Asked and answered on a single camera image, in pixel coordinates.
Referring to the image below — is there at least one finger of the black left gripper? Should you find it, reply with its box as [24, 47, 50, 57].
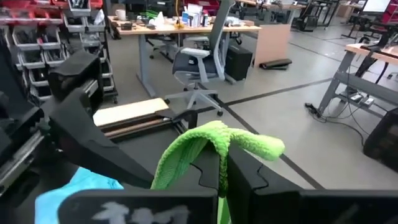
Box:
[49, 88, 154, 190]

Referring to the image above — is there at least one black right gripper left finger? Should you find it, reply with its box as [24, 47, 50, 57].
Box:
[58, 145, 220, 224]

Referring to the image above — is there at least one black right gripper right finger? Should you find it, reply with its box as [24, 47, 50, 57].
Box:
[226, 146, 398, 224]

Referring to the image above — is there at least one green microfiber towel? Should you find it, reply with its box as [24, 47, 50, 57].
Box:
[150, 120, 286, 224]

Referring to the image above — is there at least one blue microfiber towel white tag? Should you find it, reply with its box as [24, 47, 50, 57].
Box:
[34, 167, 124, 224]

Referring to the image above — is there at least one storage bin rack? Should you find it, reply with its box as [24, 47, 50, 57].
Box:
[0, 0, 119, 105]

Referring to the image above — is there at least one light wooden table side board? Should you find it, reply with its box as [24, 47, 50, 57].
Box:
[93, 98, 170, 127]

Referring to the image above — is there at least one black perforated computer case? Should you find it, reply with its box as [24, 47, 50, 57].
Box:
[363, 107, 398, 174]

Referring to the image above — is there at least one white grey office chair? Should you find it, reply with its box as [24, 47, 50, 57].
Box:
[164, 0, 237, 118]

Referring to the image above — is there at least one grey legged wooden desk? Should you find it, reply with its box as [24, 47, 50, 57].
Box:
[317, 42, 398, 119]

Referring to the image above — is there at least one rolled black mat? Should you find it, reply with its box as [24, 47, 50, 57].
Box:
[259, 58, 293, 71]

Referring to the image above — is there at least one black computer tower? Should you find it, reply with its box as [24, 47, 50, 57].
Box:
[224, 45, 253, 82]

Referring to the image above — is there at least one wooden top office desk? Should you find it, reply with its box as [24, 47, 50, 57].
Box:
[107, 15, 292, 98]

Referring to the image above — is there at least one black floor cable bundle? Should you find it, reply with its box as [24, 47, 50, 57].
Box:
[304, 102, 368, 147]

